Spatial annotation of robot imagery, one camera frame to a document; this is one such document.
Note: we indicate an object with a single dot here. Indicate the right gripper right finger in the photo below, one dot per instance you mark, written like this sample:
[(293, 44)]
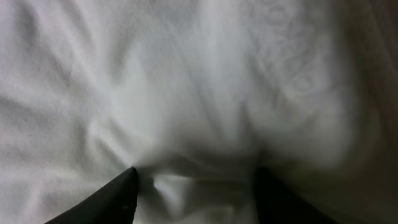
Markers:
[(277, 204)]

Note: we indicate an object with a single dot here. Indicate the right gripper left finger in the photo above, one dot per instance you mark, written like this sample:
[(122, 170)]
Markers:
[(114, 203)]

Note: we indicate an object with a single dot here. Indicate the white printed t-shirt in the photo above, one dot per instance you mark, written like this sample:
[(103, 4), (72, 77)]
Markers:
[(197, 95)]

